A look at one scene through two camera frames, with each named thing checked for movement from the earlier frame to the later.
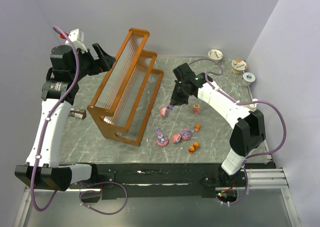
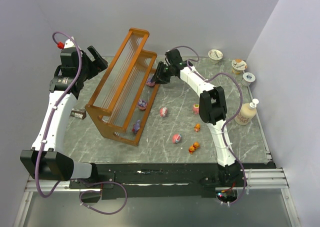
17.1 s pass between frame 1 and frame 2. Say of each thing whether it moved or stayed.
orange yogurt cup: stayed
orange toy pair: stayed
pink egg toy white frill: stayed
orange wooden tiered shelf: stayed
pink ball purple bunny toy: moved
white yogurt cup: stayed
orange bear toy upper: stayed
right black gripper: moved
